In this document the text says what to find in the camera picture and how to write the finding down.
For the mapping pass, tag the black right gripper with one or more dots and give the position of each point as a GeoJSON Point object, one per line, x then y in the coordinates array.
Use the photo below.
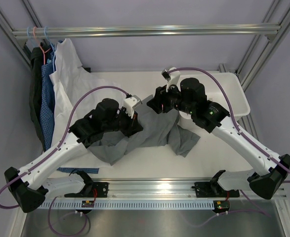
{"type": "Point", "coordinates": [161, 97]}

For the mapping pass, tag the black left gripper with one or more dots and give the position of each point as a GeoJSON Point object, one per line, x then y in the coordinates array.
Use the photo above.
{"type": "Point", "coordinates": [133, 126]}

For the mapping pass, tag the grey button-up shirt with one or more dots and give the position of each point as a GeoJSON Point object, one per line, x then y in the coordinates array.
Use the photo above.
{"type": "Point", "coordinates": [158, 130]}

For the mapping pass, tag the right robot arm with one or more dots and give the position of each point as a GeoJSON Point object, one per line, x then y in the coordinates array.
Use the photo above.
{"type": "Point", "coordinates": [269, 169]}

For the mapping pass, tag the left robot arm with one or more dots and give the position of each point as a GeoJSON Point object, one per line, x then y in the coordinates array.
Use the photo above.
{"type": "Point", "coordinates": [31, 185]}

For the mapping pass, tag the white shirt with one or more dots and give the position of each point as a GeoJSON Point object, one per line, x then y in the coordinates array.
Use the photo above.
{"type": "Point", "coordinates": [77, 92]}

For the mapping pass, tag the blue checkered shirt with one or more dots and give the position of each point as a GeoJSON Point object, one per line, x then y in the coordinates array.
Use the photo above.
{"type": "Point", "coordinates": [46, 119]}

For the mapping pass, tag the light blue hanger with white shirt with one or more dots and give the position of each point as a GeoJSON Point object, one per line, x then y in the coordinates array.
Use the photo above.
{"type": "Point", "coordinates": [52, 47]}

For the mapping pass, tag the white plastic bin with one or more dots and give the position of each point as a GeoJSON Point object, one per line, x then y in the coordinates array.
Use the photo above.
{"type": "Point", "coordinates": [231, 86]}

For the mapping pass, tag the black garment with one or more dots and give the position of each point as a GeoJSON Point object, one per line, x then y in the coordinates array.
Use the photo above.
{"type": "Point", "coordinates": [35, 95]}

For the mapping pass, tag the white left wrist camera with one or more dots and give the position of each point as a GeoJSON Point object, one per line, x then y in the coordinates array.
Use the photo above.
{"type": "Point", "coordinates": [130, 103]}

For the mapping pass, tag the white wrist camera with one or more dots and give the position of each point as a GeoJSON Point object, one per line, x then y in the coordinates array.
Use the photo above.
{"type": "Point", "coordinates": [172, 75]}
{"type": "Point", "coordinates": [130, 103]}

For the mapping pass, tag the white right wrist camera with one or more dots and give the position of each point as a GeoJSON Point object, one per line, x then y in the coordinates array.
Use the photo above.
{"type": "Point", "coordinates": [172, 75]}

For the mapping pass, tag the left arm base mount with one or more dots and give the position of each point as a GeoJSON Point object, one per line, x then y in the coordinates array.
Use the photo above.
{"type": "Point", "coordinates": [90, 189]}

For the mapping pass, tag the white slotted cable duct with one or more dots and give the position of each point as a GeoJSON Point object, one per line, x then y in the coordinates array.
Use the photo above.
{"type": "Point", "coordinates": [103, 204]}

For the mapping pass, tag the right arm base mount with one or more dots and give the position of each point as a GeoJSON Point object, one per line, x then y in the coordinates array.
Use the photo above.
{"type": "Point", "coordinates": [211, 188]}

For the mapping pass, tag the aluminium hanging rail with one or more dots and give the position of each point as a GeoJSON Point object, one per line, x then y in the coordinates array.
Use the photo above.
{"type": "Point", "coordinates": [150, 31]}

